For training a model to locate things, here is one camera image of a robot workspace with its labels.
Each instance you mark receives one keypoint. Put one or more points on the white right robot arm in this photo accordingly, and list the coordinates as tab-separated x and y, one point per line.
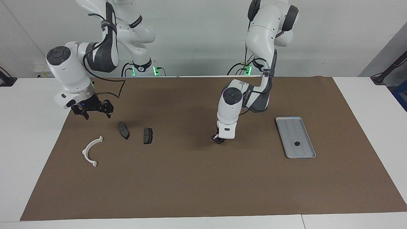
66	73

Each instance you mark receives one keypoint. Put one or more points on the silver metal tray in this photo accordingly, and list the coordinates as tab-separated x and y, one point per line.
300	133

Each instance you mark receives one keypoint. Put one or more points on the brown table mat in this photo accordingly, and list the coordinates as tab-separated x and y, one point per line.
190	175

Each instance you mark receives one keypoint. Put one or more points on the black desk clamp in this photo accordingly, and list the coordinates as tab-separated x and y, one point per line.
6	81

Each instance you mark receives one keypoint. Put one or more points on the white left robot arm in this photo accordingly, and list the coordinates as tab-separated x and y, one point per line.
260	31

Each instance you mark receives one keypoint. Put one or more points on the rectangular dark brake pad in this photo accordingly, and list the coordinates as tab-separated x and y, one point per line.
148	136

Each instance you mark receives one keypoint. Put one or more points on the blue box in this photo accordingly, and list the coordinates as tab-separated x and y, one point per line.
401	95

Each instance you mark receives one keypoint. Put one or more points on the curved dark brake pad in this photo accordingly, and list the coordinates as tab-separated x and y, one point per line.
123	130

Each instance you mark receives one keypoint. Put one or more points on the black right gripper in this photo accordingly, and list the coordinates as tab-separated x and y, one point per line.
90	105

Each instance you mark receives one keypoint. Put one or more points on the white power strip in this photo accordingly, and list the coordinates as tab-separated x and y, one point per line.
39	71

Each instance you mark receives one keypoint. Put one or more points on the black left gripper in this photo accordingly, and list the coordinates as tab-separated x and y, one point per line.
219	130

